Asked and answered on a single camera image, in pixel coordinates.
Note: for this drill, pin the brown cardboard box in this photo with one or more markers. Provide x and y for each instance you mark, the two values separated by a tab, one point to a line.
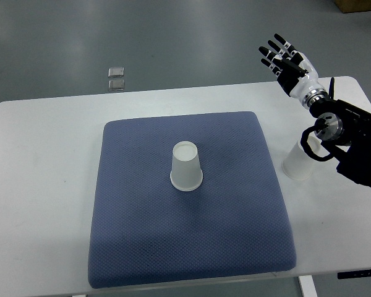
350	6

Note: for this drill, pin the white paper cup on mat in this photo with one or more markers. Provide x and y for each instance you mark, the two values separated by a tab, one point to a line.
186	173

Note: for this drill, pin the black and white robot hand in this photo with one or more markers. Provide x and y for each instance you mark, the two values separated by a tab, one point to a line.
293	70

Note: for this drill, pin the black table control panel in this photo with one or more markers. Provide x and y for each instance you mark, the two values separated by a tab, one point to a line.
354	274

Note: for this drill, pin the metal floor plate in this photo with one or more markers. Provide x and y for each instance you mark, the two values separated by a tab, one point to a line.
116	85
116	71

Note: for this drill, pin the white table leg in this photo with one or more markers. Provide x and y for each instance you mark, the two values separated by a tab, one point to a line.
307	286

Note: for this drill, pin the white paper cup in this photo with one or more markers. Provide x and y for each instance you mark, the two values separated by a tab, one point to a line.
186	173
297	164

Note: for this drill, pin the blue textured cushion mat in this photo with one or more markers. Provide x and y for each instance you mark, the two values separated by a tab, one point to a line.
144	230

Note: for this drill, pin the lower metal floor plate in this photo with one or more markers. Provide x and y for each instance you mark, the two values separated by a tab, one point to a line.
116	85

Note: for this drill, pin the upper metal floor plate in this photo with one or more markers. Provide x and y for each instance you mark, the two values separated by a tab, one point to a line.
116	71

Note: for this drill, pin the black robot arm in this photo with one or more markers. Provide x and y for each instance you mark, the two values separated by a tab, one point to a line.
345	133

